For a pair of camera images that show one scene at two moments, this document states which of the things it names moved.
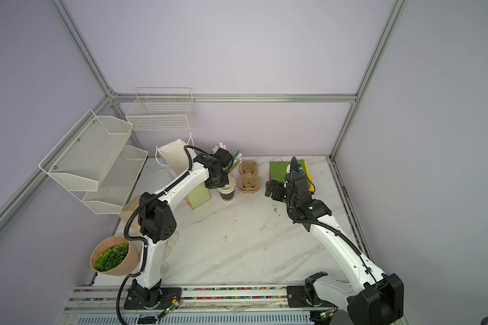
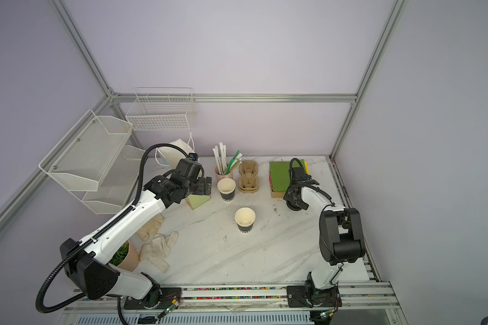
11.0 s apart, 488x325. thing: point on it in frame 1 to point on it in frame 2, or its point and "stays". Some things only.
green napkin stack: x=278 y=170 stays
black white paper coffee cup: x=228 y=191 to x=245 y=218
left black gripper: x=225 y=181 to x=201 y=181
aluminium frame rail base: x=97 y=305 stays
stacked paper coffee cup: x=227 y=191 stays
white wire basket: x=162 y=109 stays
